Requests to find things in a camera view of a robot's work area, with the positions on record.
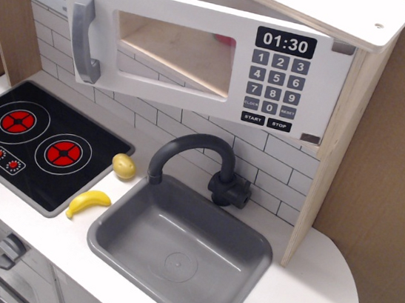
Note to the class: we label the brown cardboard panel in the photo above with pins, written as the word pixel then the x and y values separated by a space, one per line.
pixel 364 211

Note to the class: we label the red toy chili pepper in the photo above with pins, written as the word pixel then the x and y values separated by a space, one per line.
pixel 228 41

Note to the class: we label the grey plastic sink basin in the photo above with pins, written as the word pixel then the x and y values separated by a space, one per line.
pixel 179 247

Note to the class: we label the yellow toy banana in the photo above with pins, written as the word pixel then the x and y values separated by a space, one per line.
pixel 87 199

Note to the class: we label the yellow toy potato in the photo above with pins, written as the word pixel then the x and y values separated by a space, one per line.
pixel 123 166

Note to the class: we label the black toy stove top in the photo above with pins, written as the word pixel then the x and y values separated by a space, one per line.
pixel 50 152

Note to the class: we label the white toy microwave door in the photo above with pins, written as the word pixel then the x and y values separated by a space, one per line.
pixel 281 76

